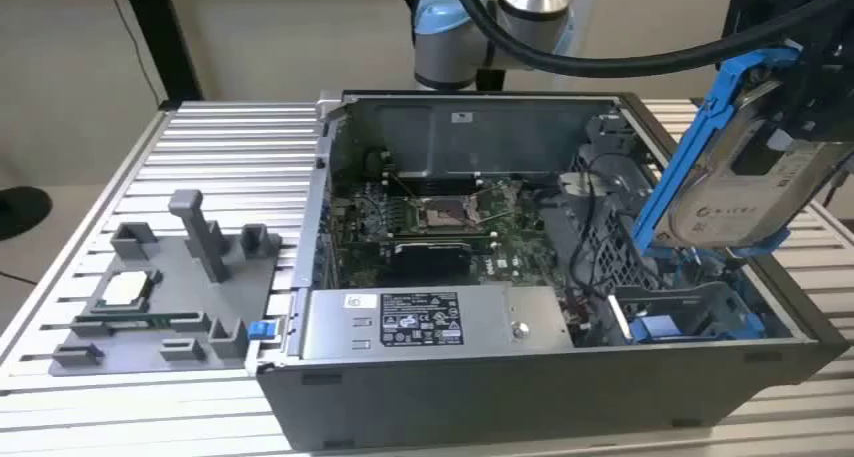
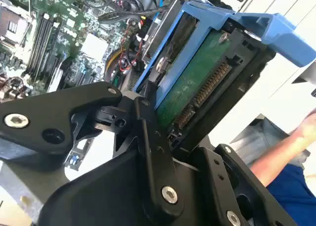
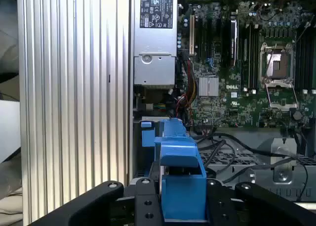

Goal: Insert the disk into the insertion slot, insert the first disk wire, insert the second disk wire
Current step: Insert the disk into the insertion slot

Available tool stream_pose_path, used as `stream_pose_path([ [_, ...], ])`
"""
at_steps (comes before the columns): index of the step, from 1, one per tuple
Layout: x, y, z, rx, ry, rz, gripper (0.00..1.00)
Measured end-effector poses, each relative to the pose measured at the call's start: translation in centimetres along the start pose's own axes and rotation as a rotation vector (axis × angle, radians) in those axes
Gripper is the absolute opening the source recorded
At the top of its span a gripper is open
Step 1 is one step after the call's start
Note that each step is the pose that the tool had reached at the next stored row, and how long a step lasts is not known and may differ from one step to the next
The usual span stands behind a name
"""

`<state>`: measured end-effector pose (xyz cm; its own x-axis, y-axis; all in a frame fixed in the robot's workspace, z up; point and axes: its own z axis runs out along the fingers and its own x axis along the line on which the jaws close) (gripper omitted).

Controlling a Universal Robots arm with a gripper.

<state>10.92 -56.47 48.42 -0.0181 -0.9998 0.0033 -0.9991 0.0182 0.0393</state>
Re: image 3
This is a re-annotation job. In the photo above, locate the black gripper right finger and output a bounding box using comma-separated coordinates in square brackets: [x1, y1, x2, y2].
[206, 178, 316, 226]

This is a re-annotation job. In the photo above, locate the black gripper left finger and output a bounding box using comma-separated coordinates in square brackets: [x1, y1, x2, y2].
[29, 178, 163, 226]

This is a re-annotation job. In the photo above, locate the hard disk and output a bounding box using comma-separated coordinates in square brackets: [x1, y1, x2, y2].
[139, 117, 210, 223]

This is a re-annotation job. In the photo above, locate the black sleeved disk wire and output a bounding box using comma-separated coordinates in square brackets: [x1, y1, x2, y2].
[195, 133, 310, 202]

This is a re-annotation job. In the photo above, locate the black RAM slot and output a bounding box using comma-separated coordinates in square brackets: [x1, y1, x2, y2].
[305, 25, 312, 95]
[249, 23, 255, 94]
[254, 23, 260, 94]
[245, 23, 250, 93]
[240, 23, 246, 93]
[295, 25, 301, 94]
[311, 25, 316, 95]

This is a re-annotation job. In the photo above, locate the black expansion slot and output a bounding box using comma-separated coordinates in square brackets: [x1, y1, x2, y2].
[197, 17, 204, 60]
[216, 17, 223, 63]

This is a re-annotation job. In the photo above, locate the white expansion slot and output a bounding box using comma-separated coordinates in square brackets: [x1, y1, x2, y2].
[189, 14, 195, 56]

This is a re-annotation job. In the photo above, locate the green motherboard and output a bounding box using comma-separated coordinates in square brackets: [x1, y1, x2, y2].
[177, 0, 316, 129]

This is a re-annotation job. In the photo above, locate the silver finned chipset heatsink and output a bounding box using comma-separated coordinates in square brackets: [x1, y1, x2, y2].
[198, 76, 220, 97]

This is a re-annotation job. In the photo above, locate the silver power supply unit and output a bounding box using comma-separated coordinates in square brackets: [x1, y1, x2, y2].
[133, 0, 178, 86]

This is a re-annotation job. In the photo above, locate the silver socket cover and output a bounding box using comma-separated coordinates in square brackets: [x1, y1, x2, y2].
[265, 79, 299, 111]

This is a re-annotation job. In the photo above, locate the black and grey PC case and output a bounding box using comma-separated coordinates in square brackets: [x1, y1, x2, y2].
[127, 0, 316, 204]

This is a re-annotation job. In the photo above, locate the thin metal locking lever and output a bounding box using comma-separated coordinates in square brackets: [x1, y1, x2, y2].
[262, 43, 278, 79]

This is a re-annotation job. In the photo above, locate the CPU socket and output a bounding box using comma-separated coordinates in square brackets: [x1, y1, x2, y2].
[259, 42, 296, 81]

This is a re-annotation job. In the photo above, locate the white panel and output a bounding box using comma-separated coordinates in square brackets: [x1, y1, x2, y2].
[0, 99, 22, 164]

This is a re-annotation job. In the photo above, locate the black graphics card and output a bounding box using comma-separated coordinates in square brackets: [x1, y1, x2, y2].
[229, 15, 239, 69]

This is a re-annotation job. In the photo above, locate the thin black wire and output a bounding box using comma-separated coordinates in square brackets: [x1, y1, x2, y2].
[199, 139, 236, 173]

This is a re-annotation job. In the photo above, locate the multicoloured power wire bundle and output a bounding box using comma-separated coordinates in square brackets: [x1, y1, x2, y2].
[176, 49, 198, 113]

